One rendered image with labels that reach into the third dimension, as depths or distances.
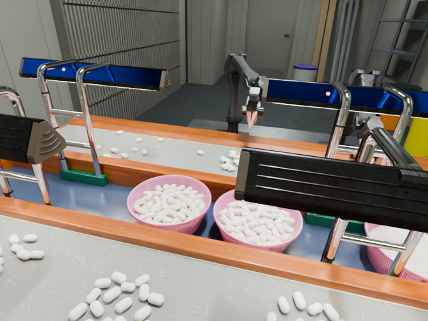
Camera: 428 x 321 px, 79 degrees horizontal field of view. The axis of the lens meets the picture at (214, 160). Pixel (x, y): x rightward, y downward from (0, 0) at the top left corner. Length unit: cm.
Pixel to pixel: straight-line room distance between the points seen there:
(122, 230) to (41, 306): 23
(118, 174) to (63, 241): 37
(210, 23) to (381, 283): 549
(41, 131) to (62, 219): 37
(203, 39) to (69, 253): 541
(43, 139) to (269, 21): 672
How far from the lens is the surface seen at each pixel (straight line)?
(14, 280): 79
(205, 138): 129
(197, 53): 594
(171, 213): 84
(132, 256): 73
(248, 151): 39
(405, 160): 44
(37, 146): 55
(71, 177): 120
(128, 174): 107
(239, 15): 717
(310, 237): 92
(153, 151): 121
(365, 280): 74
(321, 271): 71
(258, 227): 82
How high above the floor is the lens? 128
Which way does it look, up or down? 29 degrees down
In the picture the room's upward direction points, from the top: 3 degrees clockwise
